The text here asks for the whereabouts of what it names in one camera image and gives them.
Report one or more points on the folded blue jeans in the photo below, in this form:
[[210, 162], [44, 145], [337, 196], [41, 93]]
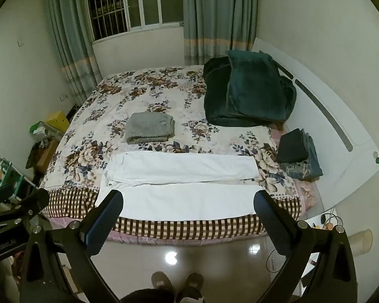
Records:
[[312, 164]]

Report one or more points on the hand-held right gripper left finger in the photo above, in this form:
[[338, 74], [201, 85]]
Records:
[[105, 219]]

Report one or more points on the barred window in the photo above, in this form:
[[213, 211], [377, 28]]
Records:
[[135, 3]]

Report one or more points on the grey folded pants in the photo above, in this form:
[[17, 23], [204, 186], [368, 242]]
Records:
[[150, 127]]

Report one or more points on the dark folded pants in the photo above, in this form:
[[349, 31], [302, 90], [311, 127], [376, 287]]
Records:
[[292, 146]]

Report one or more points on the floral sheet bed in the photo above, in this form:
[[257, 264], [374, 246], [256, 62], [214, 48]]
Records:
[[139, 91]]

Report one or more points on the green and white packet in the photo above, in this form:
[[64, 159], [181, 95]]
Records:
[[39, 130]]

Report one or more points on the dark green blanket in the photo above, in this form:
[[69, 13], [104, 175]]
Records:
[[249, 91]]

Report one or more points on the white headboard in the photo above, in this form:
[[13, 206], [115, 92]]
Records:
[[331, 151]]

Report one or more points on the yellow box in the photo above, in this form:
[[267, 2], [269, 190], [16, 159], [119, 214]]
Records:
[[59, 121]]

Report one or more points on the brown cardboard box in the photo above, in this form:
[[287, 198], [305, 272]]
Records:
[[45, 154]]

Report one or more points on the beige translucent cup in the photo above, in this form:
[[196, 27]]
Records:
[[361, 241]]

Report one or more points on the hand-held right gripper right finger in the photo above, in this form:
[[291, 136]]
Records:
[[271, 221]]

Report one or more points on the wall switch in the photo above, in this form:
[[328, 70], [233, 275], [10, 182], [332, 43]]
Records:
[[20, 42]]

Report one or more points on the wall socket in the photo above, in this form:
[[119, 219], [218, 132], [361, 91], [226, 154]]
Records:
[[63, 97]]

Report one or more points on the green rack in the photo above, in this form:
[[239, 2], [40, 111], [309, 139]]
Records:
[[4, 172]]

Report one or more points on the white pants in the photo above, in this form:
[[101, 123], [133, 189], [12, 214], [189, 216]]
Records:
[[183, 170]]

